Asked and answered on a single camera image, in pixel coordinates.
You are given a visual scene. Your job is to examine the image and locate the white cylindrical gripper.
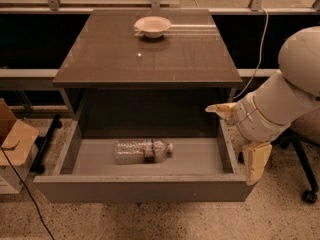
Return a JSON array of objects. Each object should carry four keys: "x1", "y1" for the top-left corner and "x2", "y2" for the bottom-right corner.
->
[{"x1": 205, "y1": 93, "x2": 290, "y2": 186}]

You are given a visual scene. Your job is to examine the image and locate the clear plastic water bottle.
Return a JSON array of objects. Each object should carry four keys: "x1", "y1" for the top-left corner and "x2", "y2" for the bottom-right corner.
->
[{"x1": 114, "y1": 138, "x2": 173, "y2": 165}]

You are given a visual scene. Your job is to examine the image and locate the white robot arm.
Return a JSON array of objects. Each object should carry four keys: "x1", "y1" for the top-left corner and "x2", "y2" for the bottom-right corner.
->
[{"x1": 206, "y1": 26, "x2": 320, "y2": 185}]

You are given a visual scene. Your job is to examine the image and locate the open grey top drawer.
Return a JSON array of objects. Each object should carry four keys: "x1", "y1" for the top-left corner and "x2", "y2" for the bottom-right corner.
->
[{"x1": 34, "y1": 121, "x2": 253, "y2": 203}]

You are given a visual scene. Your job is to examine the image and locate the white bowl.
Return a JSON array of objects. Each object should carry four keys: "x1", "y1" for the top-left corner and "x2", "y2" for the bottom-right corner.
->
[{"x1": 134, "y1": 16, "x2": 171, "y2": 38}]

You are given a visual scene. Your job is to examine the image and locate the black bar on floor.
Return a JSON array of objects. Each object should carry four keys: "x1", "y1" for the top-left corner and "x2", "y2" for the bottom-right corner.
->
[{"x1": 30, "y1": 114, "x2": 62, "y2": 174}]

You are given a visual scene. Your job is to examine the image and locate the cardboard box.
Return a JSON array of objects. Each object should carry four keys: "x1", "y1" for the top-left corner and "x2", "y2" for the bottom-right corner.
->
[{"x1": 0, "y1": 98, "x2": 39, "y2": 194}]

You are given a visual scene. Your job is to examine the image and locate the white hanging cable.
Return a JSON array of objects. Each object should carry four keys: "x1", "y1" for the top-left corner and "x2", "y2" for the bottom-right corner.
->
[{"x1": 233, "y1": 7, "x2": 270, "y2": 100}]

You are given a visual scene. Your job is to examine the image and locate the metal window frame rail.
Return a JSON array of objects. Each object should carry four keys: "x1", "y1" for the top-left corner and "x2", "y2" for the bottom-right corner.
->
[{"x1": 0, "y1": 0, "x2": 320, "y2": 16}]

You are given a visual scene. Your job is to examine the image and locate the black floor cable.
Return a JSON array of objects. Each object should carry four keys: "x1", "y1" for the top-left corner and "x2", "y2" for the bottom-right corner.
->
[{"x1": 0, "y1": 146, "x2": 56, "y2": 240}]

